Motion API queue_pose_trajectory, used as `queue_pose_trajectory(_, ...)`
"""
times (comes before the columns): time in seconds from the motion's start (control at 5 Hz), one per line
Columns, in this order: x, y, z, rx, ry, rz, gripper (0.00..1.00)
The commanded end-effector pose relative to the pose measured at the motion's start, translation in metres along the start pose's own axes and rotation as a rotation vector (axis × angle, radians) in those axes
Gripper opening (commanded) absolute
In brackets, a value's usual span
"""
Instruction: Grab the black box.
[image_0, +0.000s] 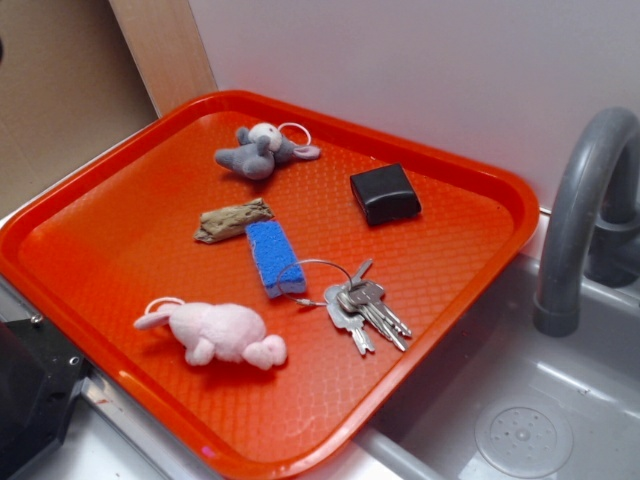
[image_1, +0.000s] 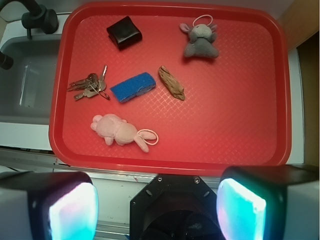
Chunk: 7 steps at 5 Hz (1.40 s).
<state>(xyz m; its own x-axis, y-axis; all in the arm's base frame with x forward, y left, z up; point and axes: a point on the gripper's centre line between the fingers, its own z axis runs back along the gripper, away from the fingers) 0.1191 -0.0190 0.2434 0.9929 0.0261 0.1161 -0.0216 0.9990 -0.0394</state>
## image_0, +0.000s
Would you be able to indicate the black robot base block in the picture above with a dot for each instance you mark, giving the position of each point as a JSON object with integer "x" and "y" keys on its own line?
{"x": 42, "y": 373}

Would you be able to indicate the black box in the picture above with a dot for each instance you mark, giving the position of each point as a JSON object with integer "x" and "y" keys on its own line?
{"x": 385, "y": 194}

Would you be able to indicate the blue sponge block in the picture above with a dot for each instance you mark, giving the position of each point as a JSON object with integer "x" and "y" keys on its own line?
{"x": 275, "y": 260}

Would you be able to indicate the orange plastic tray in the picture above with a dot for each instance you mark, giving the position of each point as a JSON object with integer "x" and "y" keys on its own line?
{"x": 95, "y": 251}

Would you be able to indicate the bunch of silver keys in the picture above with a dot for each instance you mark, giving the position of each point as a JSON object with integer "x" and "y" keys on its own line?
{"x": 359, "y": 302}

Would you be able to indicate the brown driftwood piece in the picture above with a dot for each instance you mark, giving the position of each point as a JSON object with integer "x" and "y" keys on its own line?
{"x": 230, "y": 221}

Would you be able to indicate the grey plush toy animal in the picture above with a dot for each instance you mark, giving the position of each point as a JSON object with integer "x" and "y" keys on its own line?
{"x": 264, "y": 147}

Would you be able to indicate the pink plush toy animal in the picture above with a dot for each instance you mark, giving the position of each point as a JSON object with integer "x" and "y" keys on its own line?
{"x": 225, "y": 332}

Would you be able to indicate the grey plastic sink basin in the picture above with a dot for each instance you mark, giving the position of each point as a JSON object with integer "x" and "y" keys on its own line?
{"x": 496, "y": 399}

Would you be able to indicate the light wooden board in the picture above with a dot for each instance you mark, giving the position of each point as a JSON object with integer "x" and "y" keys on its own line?
{"x": 168, "y": 51}

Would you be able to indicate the grey plastic faucet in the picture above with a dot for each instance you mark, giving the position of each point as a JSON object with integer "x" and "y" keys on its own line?
{"x": 593, "y": 231}

